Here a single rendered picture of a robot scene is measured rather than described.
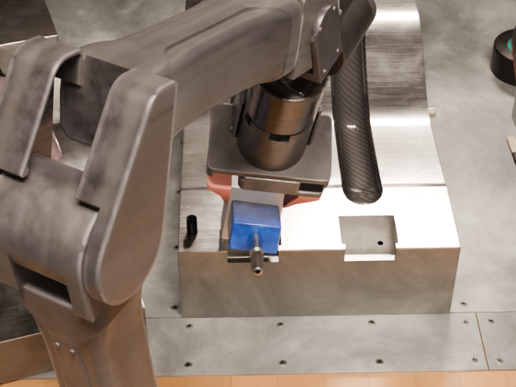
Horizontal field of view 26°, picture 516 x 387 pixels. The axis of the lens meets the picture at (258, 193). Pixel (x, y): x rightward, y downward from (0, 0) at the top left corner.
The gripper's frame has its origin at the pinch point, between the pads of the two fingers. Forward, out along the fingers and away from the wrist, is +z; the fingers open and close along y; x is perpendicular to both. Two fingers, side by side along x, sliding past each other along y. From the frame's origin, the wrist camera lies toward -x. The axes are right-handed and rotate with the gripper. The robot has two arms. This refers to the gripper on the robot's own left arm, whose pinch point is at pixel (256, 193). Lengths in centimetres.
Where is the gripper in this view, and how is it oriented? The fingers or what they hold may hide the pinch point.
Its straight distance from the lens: 100.2
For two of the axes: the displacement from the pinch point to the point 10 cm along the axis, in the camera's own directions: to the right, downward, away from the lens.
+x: -0.5, 8.7, -4.9
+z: -1.4, 4.8, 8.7
